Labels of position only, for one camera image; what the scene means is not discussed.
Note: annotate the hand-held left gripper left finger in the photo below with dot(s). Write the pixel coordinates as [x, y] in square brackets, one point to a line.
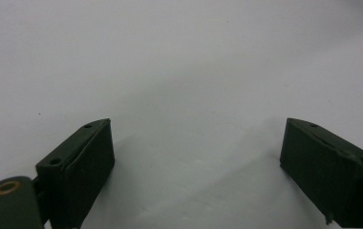
[77, 171]

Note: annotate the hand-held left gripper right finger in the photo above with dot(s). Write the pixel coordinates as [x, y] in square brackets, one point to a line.
[323, 168]

